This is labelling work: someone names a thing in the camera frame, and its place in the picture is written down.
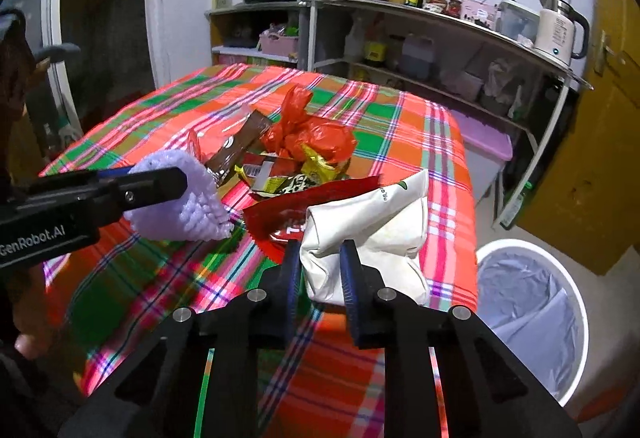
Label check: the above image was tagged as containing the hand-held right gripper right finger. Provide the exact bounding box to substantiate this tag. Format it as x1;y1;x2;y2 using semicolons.
340;240;583;438

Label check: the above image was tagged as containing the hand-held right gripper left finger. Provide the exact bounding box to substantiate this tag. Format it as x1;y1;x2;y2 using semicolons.
57;240;306;438

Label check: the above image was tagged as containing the purple knitted cloth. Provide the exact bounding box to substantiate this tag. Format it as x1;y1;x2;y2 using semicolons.
122;150;233;241

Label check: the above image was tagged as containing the white paper bag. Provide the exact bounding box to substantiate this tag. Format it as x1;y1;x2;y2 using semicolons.
299;169;431;306

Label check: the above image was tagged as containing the orange plastic bag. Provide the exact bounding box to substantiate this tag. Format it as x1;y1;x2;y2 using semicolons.
261;84;358;163

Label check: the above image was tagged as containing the white round bin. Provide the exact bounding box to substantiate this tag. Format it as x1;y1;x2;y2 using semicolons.
475;239;591;406

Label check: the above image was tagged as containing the person's left hand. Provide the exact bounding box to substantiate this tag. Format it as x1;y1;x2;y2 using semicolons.
14;315;47;361

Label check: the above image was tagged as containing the red snack wrapper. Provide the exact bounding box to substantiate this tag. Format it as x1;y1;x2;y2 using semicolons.
242;174;383;263

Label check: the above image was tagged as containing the brown snack wrapper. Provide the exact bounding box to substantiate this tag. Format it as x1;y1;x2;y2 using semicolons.
206;110;273;186

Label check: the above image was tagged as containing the red and white wrapper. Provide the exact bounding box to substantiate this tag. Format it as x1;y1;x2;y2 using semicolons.
235;153;281;181

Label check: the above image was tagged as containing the plaid tablecloth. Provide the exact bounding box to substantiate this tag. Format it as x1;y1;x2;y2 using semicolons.
39;64;480;438

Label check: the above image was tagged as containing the yellow foil wrapper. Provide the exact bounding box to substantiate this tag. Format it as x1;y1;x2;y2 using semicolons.
300;143;351;181

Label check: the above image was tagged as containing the translucent bin liner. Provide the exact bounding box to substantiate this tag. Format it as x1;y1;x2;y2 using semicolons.
480;250;581;394

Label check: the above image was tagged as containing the pink plastic basket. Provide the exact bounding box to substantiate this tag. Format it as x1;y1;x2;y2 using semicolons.
258;28;301;58

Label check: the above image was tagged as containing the green plastic bottle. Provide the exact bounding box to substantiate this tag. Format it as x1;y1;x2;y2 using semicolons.
500;180;535;229

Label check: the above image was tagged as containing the small shelf rack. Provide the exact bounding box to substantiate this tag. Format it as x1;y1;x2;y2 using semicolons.
205;0;316;68

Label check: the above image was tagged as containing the purple lid storage box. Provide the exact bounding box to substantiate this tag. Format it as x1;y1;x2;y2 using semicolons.
452;110;515;209

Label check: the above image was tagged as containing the white plastic bottle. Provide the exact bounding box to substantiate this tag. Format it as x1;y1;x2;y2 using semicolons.
344;15;366;63

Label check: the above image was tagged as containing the dark liquid jug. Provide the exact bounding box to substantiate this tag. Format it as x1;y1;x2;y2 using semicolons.
400;34;433;78

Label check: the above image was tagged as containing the yellow label bottle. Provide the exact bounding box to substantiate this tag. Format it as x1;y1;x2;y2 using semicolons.
364;25;388;67

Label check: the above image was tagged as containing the yellow wooden door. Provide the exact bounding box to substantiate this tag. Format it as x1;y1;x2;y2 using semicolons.
515;0;640;276

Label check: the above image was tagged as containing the long metal shelf rack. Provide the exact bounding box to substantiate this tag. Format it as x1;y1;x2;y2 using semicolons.
295;0;596;229

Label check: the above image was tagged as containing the pink utensil holder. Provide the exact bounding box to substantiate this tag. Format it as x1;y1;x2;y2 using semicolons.
459;0;498;31

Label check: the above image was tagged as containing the clear plastic lidded container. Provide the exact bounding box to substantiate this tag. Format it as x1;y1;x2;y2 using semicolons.
497;0;541;43

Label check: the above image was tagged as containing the white electric kettle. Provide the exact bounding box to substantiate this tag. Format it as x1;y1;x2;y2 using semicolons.
532;0;591;66

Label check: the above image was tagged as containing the brass door handle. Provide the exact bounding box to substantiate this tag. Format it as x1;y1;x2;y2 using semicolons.
595;32;613;77

